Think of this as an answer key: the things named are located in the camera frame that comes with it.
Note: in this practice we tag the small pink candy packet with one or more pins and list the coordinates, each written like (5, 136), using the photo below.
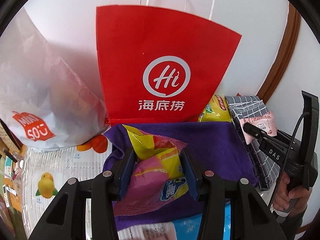
(265, 122)

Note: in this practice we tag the fruit print tablecloth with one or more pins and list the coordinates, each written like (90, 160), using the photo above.
(61, 164)

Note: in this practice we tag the pink yellow snack bag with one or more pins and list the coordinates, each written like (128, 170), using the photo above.
(157, 178)

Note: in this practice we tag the right hand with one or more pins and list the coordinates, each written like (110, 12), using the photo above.
(283, 197)

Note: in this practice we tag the grey checkered fabric box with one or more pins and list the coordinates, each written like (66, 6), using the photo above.
(265, 169)

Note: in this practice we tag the purple towel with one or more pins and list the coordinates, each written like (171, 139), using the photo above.
(216, 145)

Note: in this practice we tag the blue tissue pack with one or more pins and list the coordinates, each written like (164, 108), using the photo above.
(164, 223)

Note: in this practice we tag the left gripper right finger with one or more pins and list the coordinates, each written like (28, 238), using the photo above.
(193, 171)

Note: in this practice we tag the brown door frame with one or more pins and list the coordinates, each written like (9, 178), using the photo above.
(283, 56)

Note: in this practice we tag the red paper shopping bag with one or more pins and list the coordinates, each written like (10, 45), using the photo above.
(158, 64)

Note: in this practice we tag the white Miniso plastic bag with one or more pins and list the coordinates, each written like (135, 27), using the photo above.
(43, 101)

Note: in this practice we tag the yellow snack bag behind towel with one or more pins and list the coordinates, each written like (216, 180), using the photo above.
(215, 110)

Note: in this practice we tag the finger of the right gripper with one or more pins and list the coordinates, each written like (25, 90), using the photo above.
(252, 132)

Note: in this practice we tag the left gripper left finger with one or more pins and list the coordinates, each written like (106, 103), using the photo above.
(122, 171)

